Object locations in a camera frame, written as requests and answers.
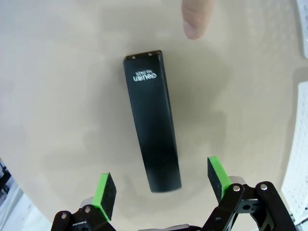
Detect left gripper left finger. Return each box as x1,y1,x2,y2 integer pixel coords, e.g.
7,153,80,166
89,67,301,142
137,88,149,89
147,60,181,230
51,172,118,231

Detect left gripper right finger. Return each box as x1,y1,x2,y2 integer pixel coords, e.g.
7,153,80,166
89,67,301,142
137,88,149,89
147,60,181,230
207,156,295,231

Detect person's right hand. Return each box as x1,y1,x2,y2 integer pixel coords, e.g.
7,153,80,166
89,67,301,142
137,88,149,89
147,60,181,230
180,0,213,40

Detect white perforated plastic basket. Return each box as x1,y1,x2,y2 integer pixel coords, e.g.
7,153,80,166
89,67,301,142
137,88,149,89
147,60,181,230
281,81,308,218

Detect black stapler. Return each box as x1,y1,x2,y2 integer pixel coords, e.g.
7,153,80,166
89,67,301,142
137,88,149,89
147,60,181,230
123,50,182,193

